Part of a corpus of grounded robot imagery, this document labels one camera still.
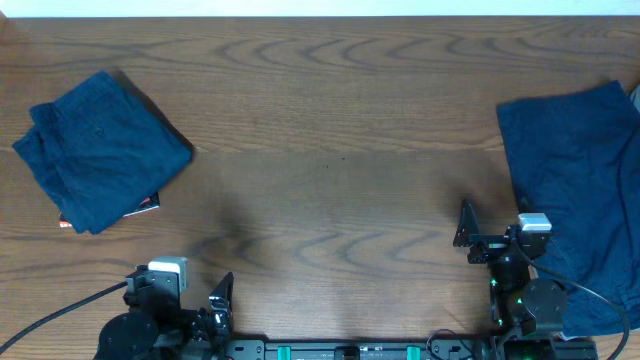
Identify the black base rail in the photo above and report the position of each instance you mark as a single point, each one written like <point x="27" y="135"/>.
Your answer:
<point x="443" y="345"/>

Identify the folded black patterned garment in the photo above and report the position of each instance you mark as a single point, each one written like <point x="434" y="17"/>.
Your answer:
<point x="150" y="203"/>

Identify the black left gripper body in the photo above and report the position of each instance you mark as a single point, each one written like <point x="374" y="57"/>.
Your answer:
<point x="198" y="332"/>

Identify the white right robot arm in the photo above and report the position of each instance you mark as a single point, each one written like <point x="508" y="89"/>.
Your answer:
<point x="527" y="309"/>

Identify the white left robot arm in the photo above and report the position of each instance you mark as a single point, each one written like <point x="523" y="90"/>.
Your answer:
<point x="114" y="337"/>

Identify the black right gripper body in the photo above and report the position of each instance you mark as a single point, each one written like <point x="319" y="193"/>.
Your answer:
<point x="490" y="247"/>

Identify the dark blue clothes pile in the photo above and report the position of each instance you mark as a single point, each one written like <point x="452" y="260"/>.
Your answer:
<point x="575" y="158"/>

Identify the dark blue denim shorts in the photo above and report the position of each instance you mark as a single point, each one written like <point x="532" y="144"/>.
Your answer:
<point x="98" y="152"/>

